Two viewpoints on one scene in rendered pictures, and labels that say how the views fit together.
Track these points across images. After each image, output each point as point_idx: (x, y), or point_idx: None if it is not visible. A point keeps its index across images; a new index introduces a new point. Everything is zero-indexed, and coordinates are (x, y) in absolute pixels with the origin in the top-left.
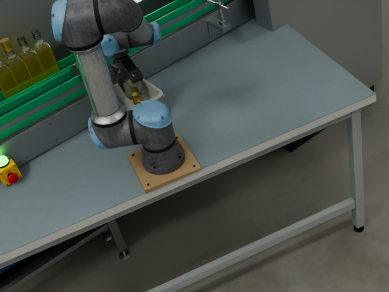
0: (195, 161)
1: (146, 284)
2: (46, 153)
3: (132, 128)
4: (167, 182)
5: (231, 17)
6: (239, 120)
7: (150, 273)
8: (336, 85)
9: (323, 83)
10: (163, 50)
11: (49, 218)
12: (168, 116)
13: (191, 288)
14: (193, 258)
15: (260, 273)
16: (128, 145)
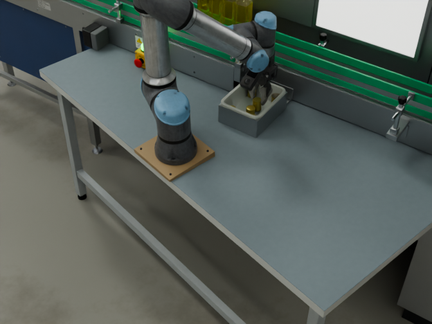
0: (176, 173)
1: (181, 234)
2: (182, 74)
3: (153, 100)
4: (146, 161)
5: (430, 139)
6: (251, 194)
7: (195, 233)
8: (332, 269)
9: (333, 256)
10: (336, 99)
11: (101, 102)
12: (171, 118)
13: None
14: (219, 262)
15: (213, 323)
16: None
